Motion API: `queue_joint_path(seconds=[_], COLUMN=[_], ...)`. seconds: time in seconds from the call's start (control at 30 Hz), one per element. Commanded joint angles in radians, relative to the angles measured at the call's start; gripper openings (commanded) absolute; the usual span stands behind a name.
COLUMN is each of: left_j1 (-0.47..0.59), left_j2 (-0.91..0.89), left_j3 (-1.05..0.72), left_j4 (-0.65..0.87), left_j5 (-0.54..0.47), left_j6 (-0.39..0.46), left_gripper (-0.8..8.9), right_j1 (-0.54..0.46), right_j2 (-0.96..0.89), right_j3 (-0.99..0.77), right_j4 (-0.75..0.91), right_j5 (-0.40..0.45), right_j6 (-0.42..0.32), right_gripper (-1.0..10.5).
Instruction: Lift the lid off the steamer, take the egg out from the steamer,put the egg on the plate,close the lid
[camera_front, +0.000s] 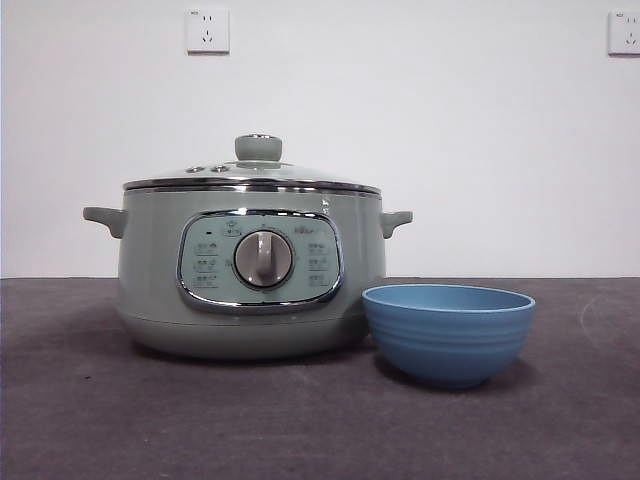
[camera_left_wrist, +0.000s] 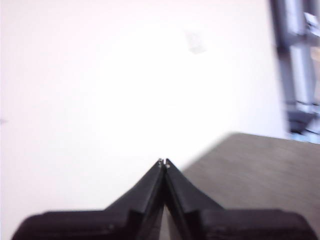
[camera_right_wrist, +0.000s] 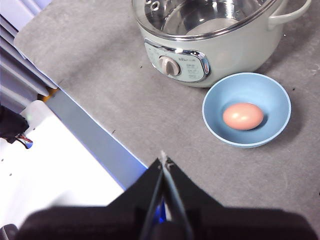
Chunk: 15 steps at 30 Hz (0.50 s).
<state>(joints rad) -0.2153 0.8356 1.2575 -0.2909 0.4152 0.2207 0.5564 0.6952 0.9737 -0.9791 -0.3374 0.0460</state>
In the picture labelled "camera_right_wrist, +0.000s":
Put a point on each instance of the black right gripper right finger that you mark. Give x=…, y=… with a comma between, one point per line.
x=225, y=225

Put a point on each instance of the pale green electric steamer pot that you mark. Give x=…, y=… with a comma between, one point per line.
x=237, y=50

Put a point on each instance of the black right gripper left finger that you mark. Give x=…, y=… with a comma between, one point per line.
x=112, y=222

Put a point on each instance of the blue ribbed bowl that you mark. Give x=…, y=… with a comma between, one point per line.
x=275, y=100

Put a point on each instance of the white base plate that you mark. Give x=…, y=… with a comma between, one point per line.
x=50, y=175

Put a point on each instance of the aluminium frame rails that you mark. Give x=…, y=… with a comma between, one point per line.
x=15, y=62

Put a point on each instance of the brown egg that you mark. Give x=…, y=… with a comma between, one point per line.
x=242, y=116

